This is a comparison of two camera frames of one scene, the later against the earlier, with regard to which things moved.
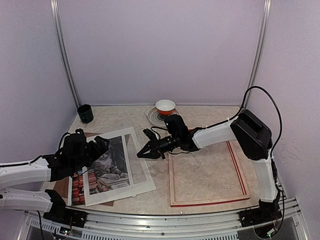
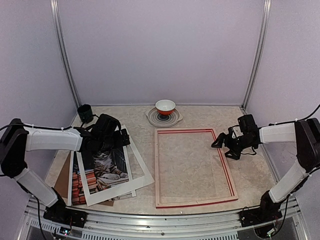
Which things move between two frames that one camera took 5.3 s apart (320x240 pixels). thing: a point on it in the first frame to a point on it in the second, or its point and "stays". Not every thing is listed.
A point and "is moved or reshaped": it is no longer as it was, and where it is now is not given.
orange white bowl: [165, 107] stays
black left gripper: [103, 148] to [120, 143]
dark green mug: [85, 113] stays
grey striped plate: [156, 118] stays
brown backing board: [62, 185] stays
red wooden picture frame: [208, 175] is moved or reshaped
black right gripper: [155, 151] to [236, 155]
